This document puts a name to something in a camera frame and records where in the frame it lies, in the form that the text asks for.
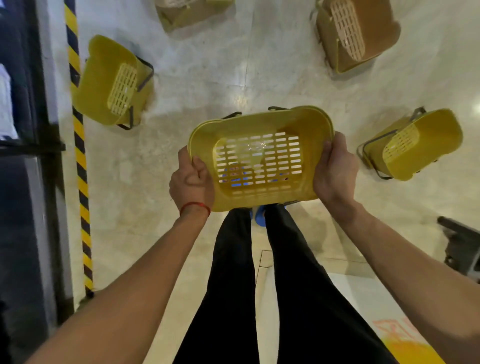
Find person's left hand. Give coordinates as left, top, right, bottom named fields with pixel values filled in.
left=169, top=145, right=216, bottom=217

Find black trousers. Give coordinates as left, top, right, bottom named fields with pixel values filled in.
left=173, top=204, right=398, bottom=364

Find red string bracelet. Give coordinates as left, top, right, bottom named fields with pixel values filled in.
left=179, top=201, right=212, bottom=218

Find yellow plastic basket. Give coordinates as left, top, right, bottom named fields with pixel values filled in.
left=71, top=34, right=155, bottom=131
left=356, top=106, right=464, bottom=182
left=187, top=105, right=335, bottom=214

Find black metal shelf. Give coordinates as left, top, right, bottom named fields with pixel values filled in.
left=0, top=0, right=76, bottom=364

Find person's left forearm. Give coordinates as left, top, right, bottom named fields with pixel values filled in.
left=26, top=209, right=211, bottom=364

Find blue slipper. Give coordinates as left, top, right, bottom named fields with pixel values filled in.
left=250, top=204, right=289, bottom=229

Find white plastic items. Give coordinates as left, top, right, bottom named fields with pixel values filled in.
left=0, top=62, right=19, bottom=142

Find person's right forearm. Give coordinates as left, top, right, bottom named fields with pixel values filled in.
left=329, top=200, right=480, bottom=364

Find person's right hand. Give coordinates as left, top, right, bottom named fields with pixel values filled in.
left=313, top=131, right=360, bottom=215

